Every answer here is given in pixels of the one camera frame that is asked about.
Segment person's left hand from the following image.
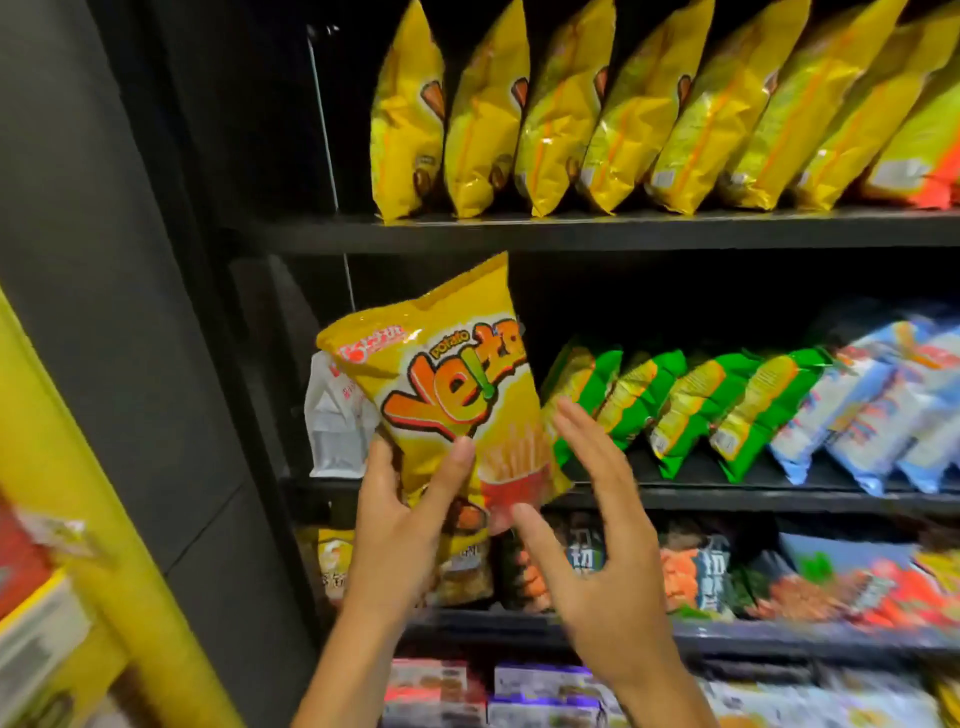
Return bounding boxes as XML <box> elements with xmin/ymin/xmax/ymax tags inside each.
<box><xmin>342</xmin><ymin>432</ymin><xmax>479</xmax><ymax>632</ymax></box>

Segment person's right hand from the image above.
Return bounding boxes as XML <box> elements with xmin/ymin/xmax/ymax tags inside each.
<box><xmin>510</xmin><ymin>397</ymin><xmax>684</xmax><ymax>692</ymax></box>

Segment orange yellow snack bag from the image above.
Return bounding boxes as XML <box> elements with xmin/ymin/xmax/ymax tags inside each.
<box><xmin>315</xmin><ymin>525</ymin><xmax>362</xmax><ymax>602</ymax></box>

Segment dark shrimp chip bags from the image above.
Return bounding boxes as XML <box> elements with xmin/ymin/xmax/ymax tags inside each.
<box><xmin>742</xmin><ymin>532</ymin><xmax>902</xmax><ymax>624</ymax></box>
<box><xmin>510</xmin><ymin>517</ymin><xmax>606</xmax><ymax>612</ymax></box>
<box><xmin>660</xmin><ymin>525</ymin><xmax>737</xmax><ymax>620</ymax></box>

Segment tan snack bag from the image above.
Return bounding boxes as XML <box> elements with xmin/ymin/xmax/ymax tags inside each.
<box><xmin>435</xmin><ymin>502</ymin><xmax>497</xmax><ymax>606</ymax></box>

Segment row of plain white bags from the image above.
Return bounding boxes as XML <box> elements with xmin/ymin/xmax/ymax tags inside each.
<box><xmin>304</xmin><ymin>352</ymin><xmax>381</xmax><ymax>479</ymax></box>

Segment green fries snack bag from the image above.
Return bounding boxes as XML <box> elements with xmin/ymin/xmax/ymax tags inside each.
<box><xmin>543</xmin><ymin>342</ymin><xmax>624</xmax><ymax>467</ymax></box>
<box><xmin>597</xmin><ymin>349</ymin><xmax>689</xmax><ymax>452</ymax></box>
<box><xmin>709</xmin><ymin>348</ymin><xmax>831</xmax><ymax>485</ymax></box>
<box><xmin>648</xmin><ymin>352</ymin><xmax>762</xmax><ymax>479</ymax></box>

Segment row of orange chip bags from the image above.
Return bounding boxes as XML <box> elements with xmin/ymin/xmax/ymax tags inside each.
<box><xmin>862</xmin><ymin>547</ymin><xmax>960</xmax><ymax>629</ymax></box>

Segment black metal shelf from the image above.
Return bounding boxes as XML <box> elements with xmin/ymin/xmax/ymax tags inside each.
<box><xmin>135</xmin><ymin>0</ymin><xmax>960</xmax><ymax>728</ymax></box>

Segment small yellow price label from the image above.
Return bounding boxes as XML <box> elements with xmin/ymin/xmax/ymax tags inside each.
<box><xmin>15</xmin><ymin>510</ymin><xmax>99</xmax><ymax>560</ymax></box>

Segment stack of noodle cartons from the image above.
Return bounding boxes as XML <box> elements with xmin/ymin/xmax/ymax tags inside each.
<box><xmin>0</xmin><ymin>495</ymin><xmax>144</xmax><ymax>728</ymax></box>

